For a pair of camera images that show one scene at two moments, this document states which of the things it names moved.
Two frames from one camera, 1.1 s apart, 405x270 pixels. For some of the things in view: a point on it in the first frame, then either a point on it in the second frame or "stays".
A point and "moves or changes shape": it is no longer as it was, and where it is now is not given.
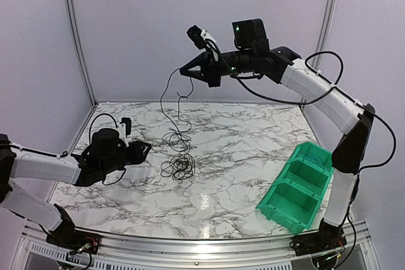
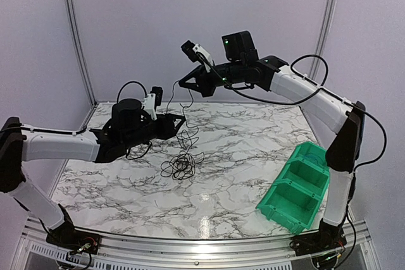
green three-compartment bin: (295, 197) stays
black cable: (180, 163) moves or changes shape
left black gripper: (137, 147) -> (167, 130)
